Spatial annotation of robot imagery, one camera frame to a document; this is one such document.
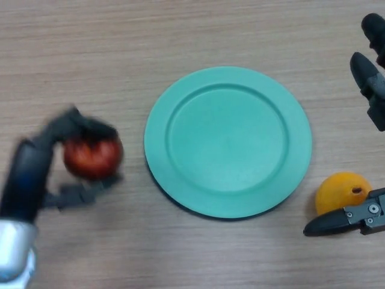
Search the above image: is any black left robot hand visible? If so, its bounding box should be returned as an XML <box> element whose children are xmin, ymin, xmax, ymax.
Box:
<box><xmin>0</xmin><ymin>105</ymin><xmax>124</xmax><ymax>224</ymax></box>

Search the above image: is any red apple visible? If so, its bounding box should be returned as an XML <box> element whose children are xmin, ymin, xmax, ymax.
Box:
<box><xmin>63</xmin><ymin>137</ymin><xmax>124</xmax><ymax>181</ymax></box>

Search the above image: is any orange fruit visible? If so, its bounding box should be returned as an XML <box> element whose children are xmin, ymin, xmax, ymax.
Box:
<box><xmin>315</xmin><ymin>171</ymin><xmax>373</xmax><ymax>216</ymax></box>

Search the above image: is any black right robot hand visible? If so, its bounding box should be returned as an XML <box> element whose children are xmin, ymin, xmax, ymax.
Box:
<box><xmin>303</xmin><ymin>13</ymin><xmax>385</xmax><ymax>238</ymax></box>

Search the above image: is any green round plate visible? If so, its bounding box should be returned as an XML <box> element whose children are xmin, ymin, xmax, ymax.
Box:
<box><xmin>144</xmin><ymin>66</ymin><xmax>313</xmax><ymax>220</ymax></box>

